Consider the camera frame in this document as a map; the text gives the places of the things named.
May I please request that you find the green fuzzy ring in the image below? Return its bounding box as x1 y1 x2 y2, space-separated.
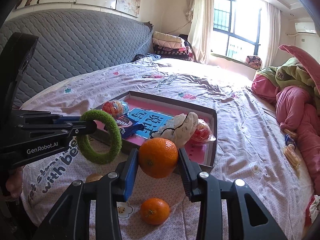
76 109 123 165

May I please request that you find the small orange tangerine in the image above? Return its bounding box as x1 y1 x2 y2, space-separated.
139 198 170 225

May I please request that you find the large orange tangerine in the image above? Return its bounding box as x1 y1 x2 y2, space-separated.
138 138 178 179

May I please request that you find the red white surprise egg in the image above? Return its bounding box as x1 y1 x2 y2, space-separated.
102 100 129 119

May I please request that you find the blue snack packet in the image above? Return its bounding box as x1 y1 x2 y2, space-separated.
115 114 144 139

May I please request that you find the shallow brown cardboard box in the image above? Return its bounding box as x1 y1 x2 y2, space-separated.
89 90 218 174

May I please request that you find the white floral scrunchie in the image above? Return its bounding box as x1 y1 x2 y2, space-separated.
305 194 319 226

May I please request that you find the blue card with characters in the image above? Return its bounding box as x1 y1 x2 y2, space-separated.
127 108 172 139

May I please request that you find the pink patterned bed sheet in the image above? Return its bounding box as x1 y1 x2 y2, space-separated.
21 59 314 239

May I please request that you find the wrapped biscuit snack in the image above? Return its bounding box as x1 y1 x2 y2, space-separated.
283 144 301 170

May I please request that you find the grey quilted headboard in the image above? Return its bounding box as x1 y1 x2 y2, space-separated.
1 9 153 108

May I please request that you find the small blue snack pack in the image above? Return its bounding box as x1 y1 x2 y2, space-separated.
285 134 296 147

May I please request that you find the red egg in wrapper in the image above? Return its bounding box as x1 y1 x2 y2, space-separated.
189 119 216 146

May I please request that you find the dark cloth by headboard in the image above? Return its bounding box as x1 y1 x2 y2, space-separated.
132 53 161 62

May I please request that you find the stack of folded blankets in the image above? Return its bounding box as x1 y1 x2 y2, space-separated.
152 31 195 62

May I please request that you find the pink crumpled duvet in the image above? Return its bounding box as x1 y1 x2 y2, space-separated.
251 44 319 194

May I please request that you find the green blanket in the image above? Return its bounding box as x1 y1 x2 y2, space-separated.
256 57 319 98

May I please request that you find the pink cushion on windowsill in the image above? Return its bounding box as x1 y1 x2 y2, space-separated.
245 55 262 69

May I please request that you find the cream curtain left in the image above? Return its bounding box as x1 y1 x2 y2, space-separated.
185 0 214 64

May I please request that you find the white air conditioner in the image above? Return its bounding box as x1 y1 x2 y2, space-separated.
295 22 317 34

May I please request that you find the sheer curtain right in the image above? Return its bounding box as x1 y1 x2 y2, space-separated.
259 1 281 68

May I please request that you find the window with dark frame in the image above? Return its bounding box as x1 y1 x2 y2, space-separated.
211 0 261 62

